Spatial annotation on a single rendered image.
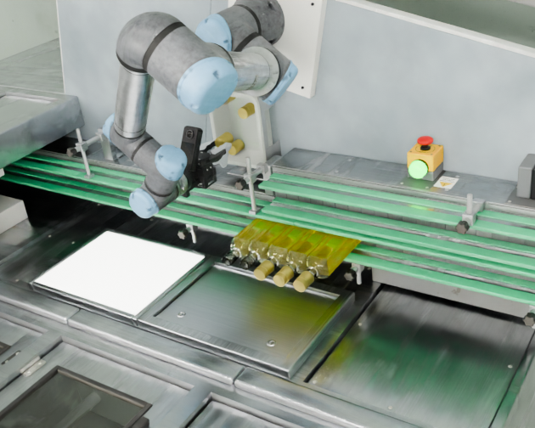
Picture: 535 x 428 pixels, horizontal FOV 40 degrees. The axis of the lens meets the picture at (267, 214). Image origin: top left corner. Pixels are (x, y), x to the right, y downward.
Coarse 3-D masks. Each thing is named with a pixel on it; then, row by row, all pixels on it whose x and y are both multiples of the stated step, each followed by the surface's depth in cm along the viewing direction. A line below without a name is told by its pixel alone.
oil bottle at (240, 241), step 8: (256, 224) 198; (264, 224) 197; (240, 232) 195; (248, 232) 195; (256, 232) 194; (232, 240) 192; (240, 240) 191; (248, 240) 191; (232, 248) 192; (240, 248) 190; (248, 248) 191; (240, 256) 191
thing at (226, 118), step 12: (240, 96) 199; (252, 96) 197; (216, 108) 208; (228, 108) 213; (216, 120) 210; (228, 120) 214; (240, 120) 212; (252, 120) 210; (216, 132) 211; (240, 132) 215; (252, 132) 212; (252, 144) 214; (228, 156) 215; (240, 156) 213; (252, 156) 212; (264, 156) 205
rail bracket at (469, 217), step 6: (468, 198) 162; (468, 204) 162; (474, 204) 168; (480, 204) 168; (486, 204) 169; (468, 210) 163; (474, 210) 166; (480, 210) 168; (462, 216) 164; (468, 216) 163; (474, 216) 163; (462, 222) 161; (468, 222) 162; (474, 222) 164; (456, 228) 161; (462, 228) 160; (468, 228) 160
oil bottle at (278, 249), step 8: (288, 232) 192; (296, 232) 191; (304, 232) 191; (280, 240) 188; (288, 240) 188; (296, 240) 188; (272, 248) 186; (280, 248) 185; (288, 248) 185; (280, 256) 184; (280, 264) 185
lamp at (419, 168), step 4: (416, 160) 179; (420, 160) 179; (424, 160) 179; (412, 164) 179; (416, 164) 178; (420, 164) 178; (424, 164) 178; (408, 168) 180; (412, 168) 178; (416, 168) 178; (420, 168) 177; (424, 168) 178; (428, 168) 179; (412, 172) 179; (416, 172) 178; (420, 172) 178; (424, 172) 178; (412, 176) 180; (416, 176) 179; (420, 176) 178
